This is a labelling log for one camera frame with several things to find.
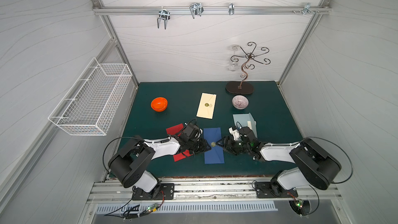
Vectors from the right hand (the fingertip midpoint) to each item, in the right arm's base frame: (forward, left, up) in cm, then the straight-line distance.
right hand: (219, 145), depth 85 cm
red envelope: (+10, +29, -3) cm, 30 cm away
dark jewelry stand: (+47, -21, -2) cm, 52 cm away
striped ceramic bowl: (+33, -16, -2) cm, 37 cm away
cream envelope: (+30, +8, -3) cm, 31 cm away
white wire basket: (+3, +60, +29) cm, 67 cm away
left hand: (-3, +5, 0) cm, 6 cm away
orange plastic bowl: (+27, +40, +1) cm, 49 cm away
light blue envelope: (+20, -18, -4) cm, 27 cm away
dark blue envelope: (-4, +2, -4) cm, 6 cm away
